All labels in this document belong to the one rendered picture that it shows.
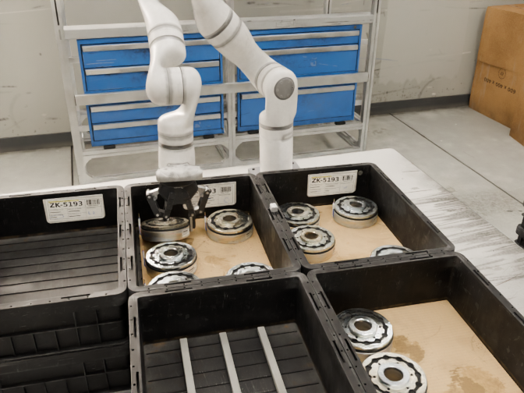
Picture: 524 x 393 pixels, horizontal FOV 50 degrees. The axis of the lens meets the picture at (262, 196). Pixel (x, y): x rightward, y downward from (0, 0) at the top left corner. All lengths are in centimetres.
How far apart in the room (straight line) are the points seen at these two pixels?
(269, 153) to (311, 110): 180
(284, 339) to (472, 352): 32
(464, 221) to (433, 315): 63
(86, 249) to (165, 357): 39
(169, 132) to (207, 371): 46
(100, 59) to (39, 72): 97
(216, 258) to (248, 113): 206
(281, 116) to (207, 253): 45
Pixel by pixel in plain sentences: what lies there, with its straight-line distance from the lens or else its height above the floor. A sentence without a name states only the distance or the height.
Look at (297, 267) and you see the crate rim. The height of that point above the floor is 93.
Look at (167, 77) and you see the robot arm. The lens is 108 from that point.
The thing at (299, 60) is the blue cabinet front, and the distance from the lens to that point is 319.
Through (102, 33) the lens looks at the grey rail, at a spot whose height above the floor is 91.
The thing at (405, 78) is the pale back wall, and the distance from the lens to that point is 457.
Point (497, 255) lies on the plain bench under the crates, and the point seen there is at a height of 70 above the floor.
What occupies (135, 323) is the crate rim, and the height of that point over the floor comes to 92.
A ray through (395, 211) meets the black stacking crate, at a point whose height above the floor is 89.
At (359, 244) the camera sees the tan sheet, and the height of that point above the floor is 83.
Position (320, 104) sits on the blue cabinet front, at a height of 44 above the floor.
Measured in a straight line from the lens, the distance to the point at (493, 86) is 469.
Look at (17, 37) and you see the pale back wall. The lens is 383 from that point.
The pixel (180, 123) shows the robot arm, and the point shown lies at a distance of 111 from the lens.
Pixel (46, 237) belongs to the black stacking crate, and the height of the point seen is 83.
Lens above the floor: 150
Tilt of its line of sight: 28 degrees down
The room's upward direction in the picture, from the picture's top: 1 degrees clockwise
